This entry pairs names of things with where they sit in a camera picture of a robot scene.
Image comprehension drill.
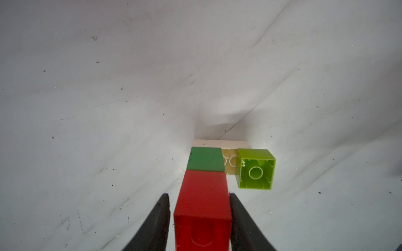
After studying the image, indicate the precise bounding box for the red lego cube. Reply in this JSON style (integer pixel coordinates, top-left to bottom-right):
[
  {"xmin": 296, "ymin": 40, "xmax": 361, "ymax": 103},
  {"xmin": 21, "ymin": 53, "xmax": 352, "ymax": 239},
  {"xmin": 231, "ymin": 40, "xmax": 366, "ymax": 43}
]
[{"xmin": 173, "ymin": 170, "xmax": 232, "ymax": 251}]

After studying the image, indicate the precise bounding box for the cream lego brick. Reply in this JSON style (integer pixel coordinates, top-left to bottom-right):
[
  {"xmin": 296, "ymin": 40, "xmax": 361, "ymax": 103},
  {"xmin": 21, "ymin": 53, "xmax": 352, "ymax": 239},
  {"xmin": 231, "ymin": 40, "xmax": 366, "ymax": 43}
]
[{"xmin": 193, "ymin": 139, "xmax": 251, "ymax": 175}]

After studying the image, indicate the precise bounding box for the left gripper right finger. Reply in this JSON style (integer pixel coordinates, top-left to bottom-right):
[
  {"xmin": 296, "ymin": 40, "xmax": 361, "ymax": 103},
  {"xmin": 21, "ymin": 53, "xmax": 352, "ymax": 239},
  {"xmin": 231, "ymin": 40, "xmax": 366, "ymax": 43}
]
[{"xmin": 229, "ymin": 193, "xmax": 276, "ymax": 251}]

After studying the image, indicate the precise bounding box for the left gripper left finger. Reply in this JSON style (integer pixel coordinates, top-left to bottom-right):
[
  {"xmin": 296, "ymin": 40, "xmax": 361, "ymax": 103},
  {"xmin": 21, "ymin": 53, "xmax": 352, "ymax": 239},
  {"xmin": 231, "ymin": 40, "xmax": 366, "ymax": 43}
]
[{"xmin": 122, "ymin": 193, "xmax": 170, "ymax": 251}]

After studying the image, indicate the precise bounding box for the dark green lego cube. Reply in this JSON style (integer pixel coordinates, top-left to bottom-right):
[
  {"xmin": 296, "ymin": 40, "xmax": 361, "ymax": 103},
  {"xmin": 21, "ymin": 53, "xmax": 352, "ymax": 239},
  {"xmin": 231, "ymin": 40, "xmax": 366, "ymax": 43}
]
[{"xmin": 186, "ymin": 147, "xmax": 225, "ymax": 173}]

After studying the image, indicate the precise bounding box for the lime green lego cube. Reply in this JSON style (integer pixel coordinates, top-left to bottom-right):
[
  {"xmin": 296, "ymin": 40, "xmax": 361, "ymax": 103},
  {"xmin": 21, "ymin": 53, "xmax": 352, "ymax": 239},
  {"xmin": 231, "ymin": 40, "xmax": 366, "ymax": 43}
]
[{"xmin": 235, "ymin": 149, "xmax": 276, "ymax": 190}]

